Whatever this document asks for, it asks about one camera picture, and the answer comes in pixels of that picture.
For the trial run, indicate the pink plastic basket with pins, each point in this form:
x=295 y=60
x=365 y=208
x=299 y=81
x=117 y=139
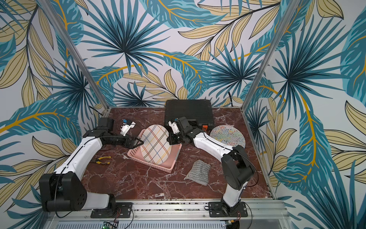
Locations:
x=167 y=166

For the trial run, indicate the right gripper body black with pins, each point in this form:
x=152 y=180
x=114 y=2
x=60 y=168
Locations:
x=174 y=137

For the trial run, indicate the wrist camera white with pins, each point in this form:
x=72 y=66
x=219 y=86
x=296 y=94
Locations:
x=126 y=126
x=174 y=127

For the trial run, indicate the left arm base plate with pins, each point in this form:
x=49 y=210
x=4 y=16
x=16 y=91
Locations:
x=119 y=210

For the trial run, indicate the left aluminium frame post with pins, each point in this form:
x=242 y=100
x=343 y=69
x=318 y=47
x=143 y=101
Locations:
x=60 y=28

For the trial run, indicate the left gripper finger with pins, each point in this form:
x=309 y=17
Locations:
x=135 y=145
x=137 y=140

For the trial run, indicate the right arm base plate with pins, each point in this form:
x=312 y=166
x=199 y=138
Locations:
x=221 y=210

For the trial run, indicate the aluminium frame post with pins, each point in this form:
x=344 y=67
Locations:
x=60 y=28
x=272 y=47

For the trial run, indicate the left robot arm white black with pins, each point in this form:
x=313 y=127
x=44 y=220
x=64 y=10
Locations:
x=62 y=190

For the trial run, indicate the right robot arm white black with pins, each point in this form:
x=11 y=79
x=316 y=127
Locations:
x=237 y=168

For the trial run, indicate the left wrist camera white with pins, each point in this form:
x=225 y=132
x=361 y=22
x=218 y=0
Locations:
x=126 y=126

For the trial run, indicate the right aluminium frame post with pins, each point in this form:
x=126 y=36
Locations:
x=272 y=47

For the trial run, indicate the aluminium front rail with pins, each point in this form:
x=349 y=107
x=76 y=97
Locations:
x=181 y=214

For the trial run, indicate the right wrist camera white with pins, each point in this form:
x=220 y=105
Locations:
x=174 y=127

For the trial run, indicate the black tool case orange latches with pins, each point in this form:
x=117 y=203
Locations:
x=199 y=113

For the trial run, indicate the grey striped cloth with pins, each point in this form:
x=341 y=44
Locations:
x=199 y=173

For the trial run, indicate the white plate coloured stripes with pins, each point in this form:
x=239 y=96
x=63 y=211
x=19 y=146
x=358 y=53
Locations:
x=156 y=148

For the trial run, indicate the colourful speckled plate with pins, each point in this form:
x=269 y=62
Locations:
x=228 y=135

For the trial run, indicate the yellow handled pliers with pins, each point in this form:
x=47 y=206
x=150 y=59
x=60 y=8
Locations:
x=104 y=160

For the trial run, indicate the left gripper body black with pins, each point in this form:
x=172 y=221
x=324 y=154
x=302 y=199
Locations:
x=122 y=140

